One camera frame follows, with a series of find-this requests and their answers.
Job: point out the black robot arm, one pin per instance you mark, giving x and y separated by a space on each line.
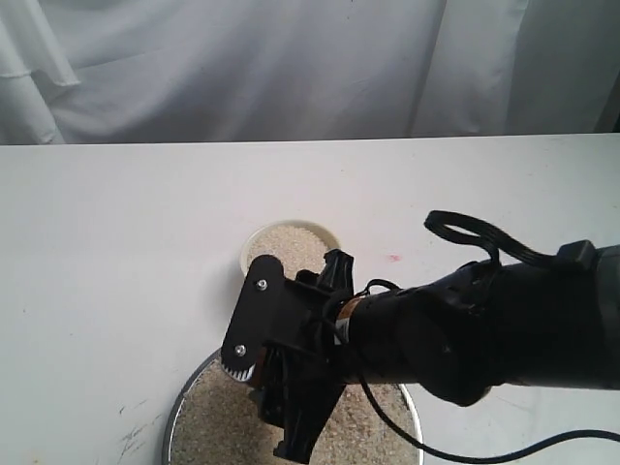
486 325

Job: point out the brown wooden cup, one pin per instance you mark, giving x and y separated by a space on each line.
256 380

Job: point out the white backdrop curtain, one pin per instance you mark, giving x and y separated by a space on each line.
185 71

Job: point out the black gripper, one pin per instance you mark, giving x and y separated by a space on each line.
291 318

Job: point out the small cream ceramic bowl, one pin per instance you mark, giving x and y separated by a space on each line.
297 244

